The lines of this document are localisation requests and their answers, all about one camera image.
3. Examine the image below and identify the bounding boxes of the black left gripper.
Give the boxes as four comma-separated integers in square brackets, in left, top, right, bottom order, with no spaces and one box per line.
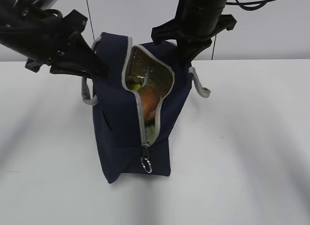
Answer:
[0,6,109,78]

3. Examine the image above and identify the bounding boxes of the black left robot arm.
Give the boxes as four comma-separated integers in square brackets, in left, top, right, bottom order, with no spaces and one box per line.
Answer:
[0,0,109,78]

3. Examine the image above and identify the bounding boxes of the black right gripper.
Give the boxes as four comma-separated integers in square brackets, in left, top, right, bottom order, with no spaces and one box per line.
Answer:
[151,0,237,65]

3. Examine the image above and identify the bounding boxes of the yellow banana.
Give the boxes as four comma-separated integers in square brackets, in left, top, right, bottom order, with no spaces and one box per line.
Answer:
[125,75,145,91]

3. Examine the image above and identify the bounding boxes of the green lid food container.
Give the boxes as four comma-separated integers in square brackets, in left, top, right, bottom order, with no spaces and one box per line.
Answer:
[145,123,157,145]

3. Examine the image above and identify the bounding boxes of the navy blue lunch bag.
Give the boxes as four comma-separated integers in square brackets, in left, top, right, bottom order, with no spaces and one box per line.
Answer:
[82,32,210,183]

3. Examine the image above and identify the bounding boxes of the brown bread roll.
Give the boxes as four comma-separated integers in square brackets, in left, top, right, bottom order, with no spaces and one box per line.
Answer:
[138,85,161,124]

